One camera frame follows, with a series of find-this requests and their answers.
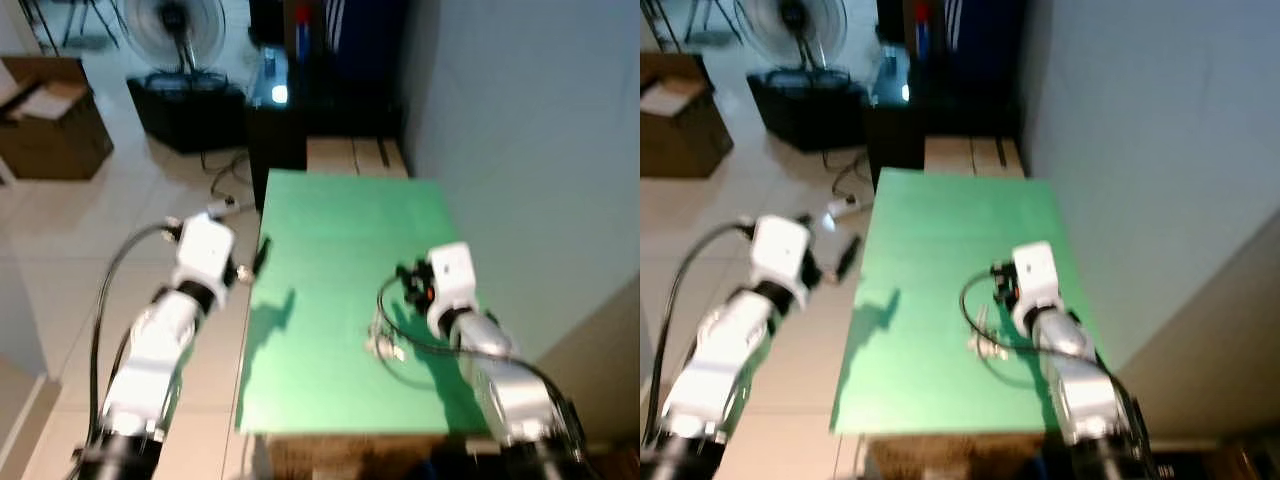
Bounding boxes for closed tan cardboard box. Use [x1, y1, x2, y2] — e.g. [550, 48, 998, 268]
[352, 137, 411, 179]
[972, 137, 1029, 179]
[925, 137, 978, 176]
[305, 137, 361, 177]

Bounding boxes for cardboard box under green board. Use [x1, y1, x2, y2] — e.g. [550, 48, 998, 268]
[262, 433, 501, 480]
[865, 433, 1081, 480]

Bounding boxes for black cabinet with glass top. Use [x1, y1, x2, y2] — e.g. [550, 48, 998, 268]
[866, 45, 1023, 191]
[245, 45, 406, 213]

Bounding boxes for standing fan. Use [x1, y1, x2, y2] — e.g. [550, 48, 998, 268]
[113, 0, 227, 76]
[733, 0, 849, 69]

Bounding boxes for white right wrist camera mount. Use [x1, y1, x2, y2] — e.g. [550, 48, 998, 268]
[1012, 241, 1061, 313]
[425, 243, 479, 313]

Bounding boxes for black plastic case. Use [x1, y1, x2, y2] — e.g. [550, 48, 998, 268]
[126, 72, 249, 155]
[747, 68, 871, 153]

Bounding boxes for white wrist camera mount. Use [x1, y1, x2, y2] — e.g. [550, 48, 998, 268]
[425, 243, 479, 313]
[750, 215, 816, 298]
[1012, 241, 1061, 313]
[175, 213, 239, 293]

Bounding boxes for black floor cable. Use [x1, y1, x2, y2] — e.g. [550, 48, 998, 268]
[200, 148, 251, 201]
[822, 148, 873, 199]

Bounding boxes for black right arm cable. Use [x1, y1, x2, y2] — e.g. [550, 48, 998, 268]
[376, 272, 591, 471]
[960, 270, 1151, 471]

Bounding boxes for open brown cardboard box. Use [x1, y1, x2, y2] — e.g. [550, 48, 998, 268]
[0, 57, 115, 182]
[640, 52, 734, 179]

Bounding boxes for keys with white plush keychain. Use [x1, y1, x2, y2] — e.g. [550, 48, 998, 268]
[967, 305, 1006, 361]
[364, 310, 407, 363]

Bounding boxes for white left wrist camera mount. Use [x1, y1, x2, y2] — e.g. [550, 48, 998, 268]
[175, 213, 239, 293]
[750, 215, 816, 298]

